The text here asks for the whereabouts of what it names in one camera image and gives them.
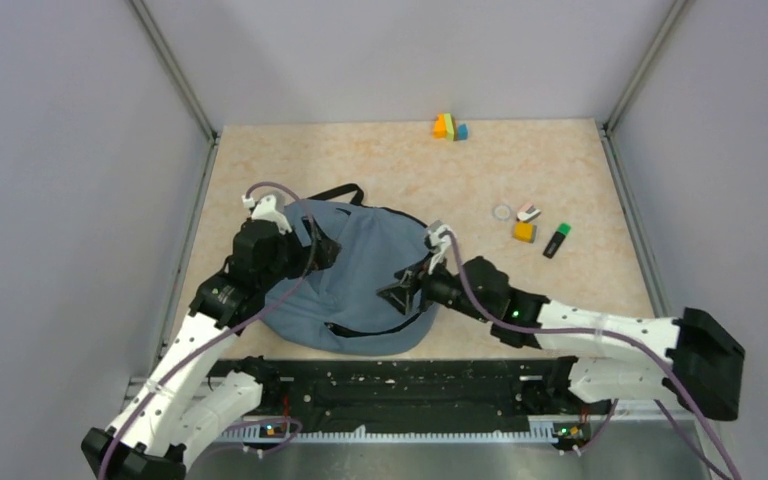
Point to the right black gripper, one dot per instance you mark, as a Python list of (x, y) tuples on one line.
[(401, 295)]

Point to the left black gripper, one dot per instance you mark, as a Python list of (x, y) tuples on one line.
[(304, 251)]

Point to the blue-grey student backpack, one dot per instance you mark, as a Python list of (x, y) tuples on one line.
[(338, 309)]

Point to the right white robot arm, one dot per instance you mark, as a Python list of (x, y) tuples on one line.
[(604, 356)]

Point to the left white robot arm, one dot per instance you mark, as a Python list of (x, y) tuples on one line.
[(185, 371)]

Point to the orange pencil sharpener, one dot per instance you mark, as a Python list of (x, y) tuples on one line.
[(524, 232)]

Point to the green and black highlighter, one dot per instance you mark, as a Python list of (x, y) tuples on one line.
[(557, 239)]

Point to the colourful sticky note stack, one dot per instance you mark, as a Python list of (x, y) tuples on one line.
[(445, 127)]

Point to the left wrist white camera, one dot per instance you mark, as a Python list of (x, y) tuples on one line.
[(270, 208)]

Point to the wrist white camera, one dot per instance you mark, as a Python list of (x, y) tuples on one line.
[(439, 240), (270, 208)]

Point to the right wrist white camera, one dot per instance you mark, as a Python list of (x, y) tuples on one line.
[(439, 240)]

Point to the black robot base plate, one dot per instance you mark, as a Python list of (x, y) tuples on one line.
[(414, 396)]

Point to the aluminium frame rail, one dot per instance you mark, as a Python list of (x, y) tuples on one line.
[(564, 434)]

